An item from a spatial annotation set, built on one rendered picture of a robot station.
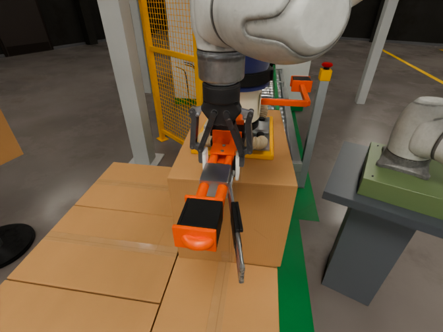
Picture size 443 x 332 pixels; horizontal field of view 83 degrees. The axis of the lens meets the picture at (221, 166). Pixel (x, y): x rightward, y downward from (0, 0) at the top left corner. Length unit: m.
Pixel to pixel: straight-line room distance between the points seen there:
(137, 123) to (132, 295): 1.66
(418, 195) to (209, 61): 0.90
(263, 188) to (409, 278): 1.39
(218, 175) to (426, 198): 0.81
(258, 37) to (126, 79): 2.02
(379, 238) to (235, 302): 0.74
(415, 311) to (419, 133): 1.07
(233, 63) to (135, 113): 1.94
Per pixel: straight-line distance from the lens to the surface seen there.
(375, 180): 1.12
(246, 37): 0.33
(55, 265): 1.23
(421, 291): 1.99
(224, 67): 0.47
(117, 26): 2.22
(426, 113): 1.14
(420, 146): 1.16
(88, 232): 1.29
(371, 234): 1.38
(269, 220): 0.87
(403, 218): 1.14
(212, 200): 0.47
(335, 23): 0.31
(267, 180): 0.78
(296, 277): 1.72
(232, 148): 0.64
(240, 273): 0.40
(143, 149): 2.52
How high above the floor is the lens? 1.41
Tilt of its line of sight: 34 degrees down
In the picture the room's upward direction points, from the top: straight up
